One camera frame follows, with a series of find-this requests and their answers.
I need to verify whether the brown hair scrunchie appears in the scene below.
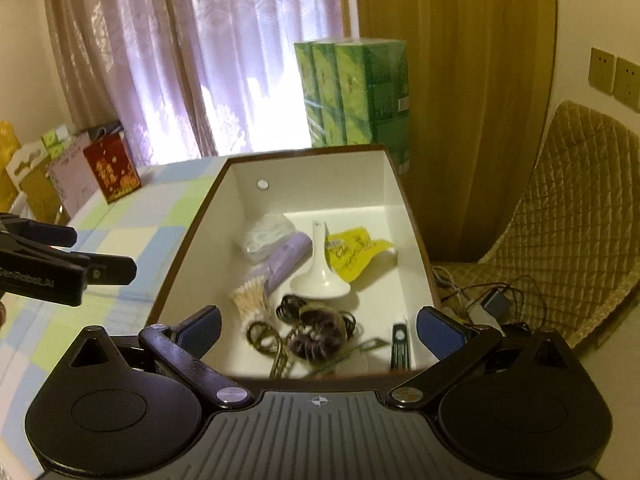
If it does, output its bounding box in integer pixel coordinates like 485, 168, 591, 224
287, 307, 349, 361

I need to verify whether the tangle of black cables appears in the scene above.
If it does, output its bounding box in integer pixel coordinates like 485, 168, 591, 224
432, 264, 532, 332

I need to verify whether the pale purple cardboard box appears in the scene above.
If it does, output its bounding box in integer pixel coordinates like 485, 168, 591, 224
47, 132, 124, 212

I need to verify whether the leopard print hair band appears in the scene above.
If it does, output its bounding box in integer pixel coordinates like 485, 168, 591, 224
245, 320, 297, 379

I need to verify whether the brown cardboard carton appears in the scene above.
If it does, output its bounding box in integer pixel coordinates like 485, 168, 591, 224
4, 144, 62, 222

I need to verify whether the brown cardboard box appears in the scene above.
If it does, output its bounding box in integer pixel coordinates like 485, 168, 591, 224
145, 144, 444, 379

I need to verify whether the purple cosmetic tube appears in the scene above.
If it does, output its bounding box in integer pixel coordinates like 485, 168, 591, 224
259, 232, 314, 294

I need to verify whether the clear bag of floss picks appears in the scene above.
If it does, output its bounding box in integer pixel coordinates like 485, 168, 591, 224
237, 212, 296, 264

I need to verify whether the chair with quilted cover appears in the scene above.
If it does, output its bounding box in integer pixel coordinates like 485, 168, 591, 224
434, 100, 640, 352

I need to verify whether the red gift bag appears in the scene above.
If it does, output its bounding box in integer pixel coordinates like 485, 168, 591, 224
82, 134, 141, 205

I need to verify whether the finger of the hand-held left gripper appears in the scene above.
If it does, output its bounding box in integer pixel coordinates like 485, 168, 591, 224
30, 240, 137, 287
0, 214, 77, 249

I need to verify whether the yellow snack packet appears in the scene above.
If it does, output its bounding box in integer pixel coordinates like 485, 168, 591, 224
325, 227, 396, 284

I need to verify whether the grey power adapter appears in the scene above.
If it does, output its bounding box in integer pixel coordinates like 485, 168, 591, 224
479, 289, 511, 314

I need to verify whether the pink patterned curtain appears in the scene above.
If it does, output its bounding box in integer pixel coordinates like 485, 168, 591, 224
42, 0, 357, 167

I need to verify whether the yellow plastic bag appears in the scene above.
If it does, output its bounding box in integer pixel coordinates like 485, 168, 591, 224
0, 120, 21, 197

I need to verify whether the clear bag of cotton swabs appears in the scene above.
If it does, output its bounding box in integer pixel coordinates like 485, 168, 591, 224
230, 280, 274, 342

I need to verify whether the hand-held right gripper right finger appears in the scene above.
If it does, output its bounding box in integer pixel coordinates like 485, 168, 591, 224
385, 305, 578, 409

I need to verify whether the beige wall socket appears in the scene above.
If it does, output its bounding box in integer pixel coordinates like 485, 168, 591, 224
613, 57, 640, 111
588, 47, 617, 95

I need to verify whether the white plastic spoon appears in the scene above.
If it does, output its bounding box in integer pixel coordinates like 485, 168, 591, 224
290, 220, 351, 301

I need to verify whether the checked cloth-covered desktop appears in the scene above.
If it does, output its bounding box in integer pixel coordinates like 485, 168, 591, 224
0, 155, 232, 461

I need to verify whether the stack of green tissue packs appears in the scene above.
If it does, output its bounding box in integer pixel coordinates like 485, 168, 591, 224
293, 37, 414, 176

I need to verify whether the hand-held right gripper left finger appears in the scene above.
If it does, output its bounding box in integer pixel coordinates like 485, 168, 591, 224
65, 305, 254, 411

